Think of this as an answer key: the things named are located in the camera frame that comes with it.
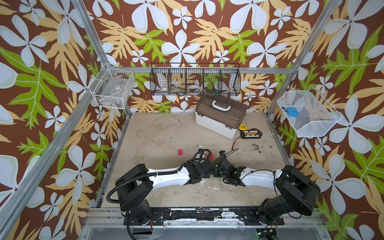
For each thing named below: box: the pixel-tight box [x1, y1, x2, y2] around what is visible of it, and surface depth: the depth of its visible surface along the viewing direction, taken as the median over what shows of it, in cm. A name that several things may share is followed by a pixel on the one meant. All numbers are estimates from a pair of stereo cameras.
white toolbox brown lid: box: [195, 94, 248, 139], surface depth 99 cm
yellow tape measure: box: [238, 123, 248, 131], surface depth 113 cm
